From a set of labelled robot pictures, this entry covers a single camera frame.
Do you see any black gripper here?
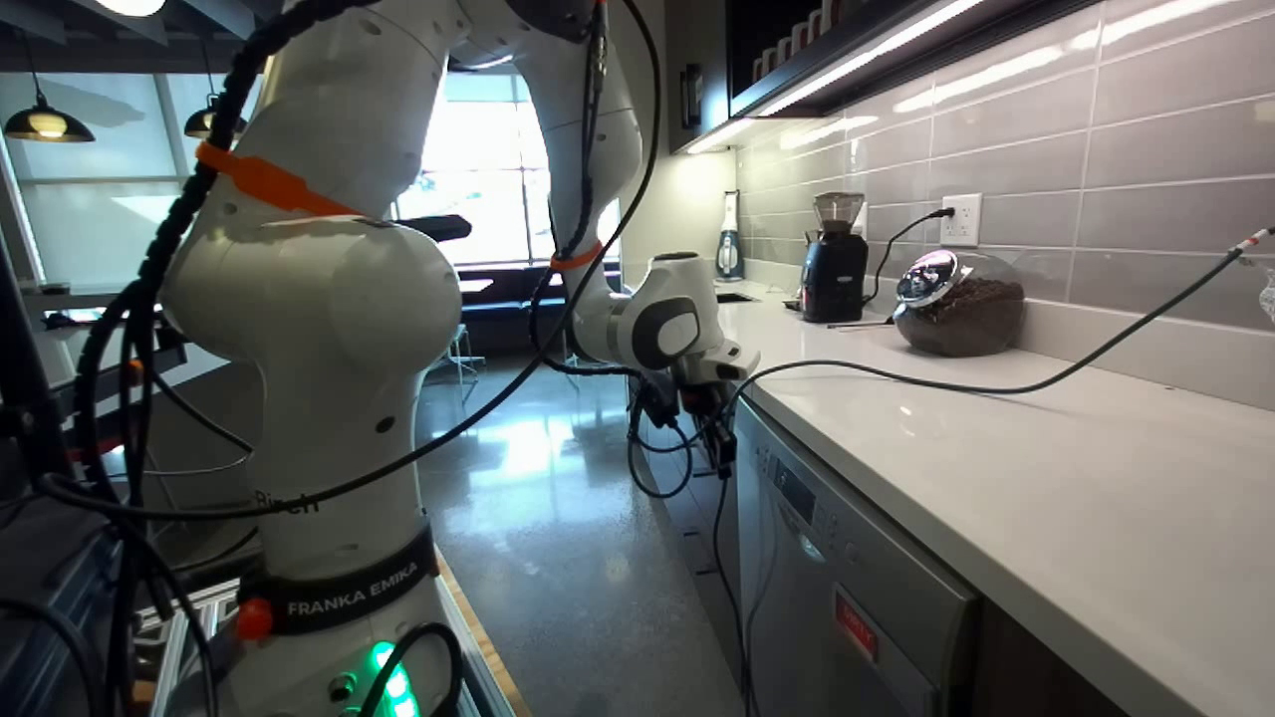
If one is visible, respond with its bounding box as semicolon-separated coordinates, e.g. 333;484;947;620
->
669;373;740;484

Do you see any stainless steel dishwasher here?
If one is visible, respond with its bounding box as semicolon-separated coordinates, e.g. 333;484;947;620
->
730;393;985;717

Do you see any red dishwasher sticker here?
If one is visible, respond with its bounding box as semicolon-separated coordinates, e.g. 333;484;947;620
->
831;591;887;671

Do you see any black coffee grinder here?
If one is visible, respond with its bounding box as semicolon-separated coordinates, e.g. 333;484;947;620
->
798;188;872;328

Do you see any dark background bench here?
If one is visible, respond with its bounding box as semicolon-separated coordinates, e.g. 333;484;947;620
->
454;265;588;360

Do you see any dark round pot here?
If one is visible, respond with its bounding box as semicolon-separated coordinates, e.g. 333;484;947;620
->
887;257;1028;360

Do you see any wooden robot table edge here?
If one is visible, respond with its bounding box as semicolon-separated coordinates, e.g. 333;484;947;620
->
429;551;532;717

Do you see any black horizontal bar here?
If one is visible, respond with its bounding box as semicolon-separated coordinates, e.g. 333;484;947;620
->
394;213;477;249

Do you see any dark wood sink cabinet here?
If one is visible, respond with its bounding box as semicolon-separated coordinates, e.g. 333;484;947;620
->
959;594;1133;717

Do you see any red round knob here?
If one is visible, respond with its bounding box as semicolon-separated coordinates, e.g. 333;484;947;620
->
236;594;277;644

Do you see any black pendant lamp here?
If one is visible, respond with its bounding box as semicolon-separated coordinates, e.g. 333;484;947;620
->
0;71;101;149
180;96;222;145

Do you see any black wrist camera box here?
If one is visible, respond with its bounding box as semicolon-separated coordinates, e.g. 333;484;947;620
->
629;373;678;429

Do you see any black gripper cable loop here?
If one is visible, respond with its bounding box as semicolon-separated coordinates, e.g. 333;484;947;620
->
623;392;704;508

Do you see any narrow orange arm strap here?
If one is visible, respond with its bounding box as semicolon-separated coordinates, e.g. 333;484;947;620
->
550;241;609;278

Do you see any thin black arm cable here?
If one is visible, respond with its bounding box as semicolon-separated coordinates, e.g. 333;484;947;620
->
37;0;669;526

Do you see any black grinder power cord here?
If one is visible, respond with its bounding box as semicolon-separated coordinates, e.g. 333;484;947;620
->
866;205;955;308

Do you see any white double wall outlet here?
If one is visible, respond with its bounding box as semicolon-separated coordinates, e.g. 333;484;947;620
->
935;190;985;251

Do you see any dark upper wall cabinet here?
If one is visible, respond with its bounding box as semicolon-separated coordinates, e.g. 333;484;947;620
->
664;0;1238;154

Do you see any wide orange arm strap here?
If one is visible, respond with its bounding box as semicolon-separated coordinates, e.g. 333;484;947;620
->
196;141;353;219

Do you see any black corrugated cable conduit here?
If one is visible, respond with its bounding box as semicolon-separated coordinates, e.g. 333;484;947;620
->
52;0;389;717

